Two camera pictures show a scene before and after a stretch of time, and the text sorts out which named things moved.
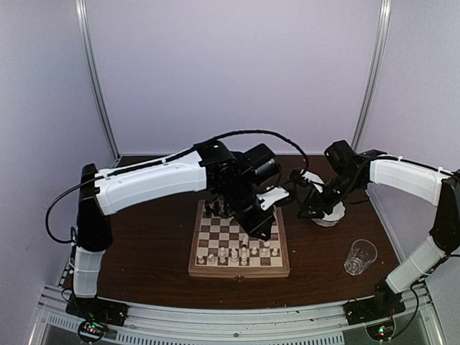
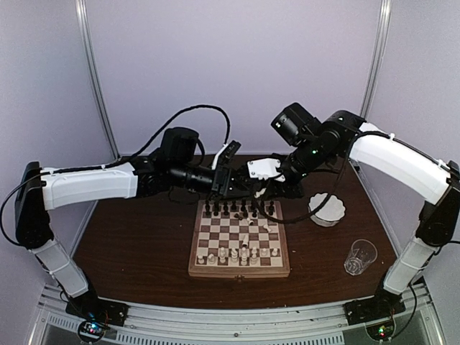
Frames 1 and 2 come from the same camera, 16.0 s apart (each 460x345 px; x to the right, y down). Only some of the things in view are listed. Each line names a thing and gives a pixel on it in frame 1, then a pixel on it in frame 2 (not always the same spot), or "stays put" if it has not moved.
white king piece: [244, 257] stays put
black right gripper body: [346, 187] -> [309, 158]
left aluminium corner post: [81, 9] stays put
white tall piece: [234, 255] stays put
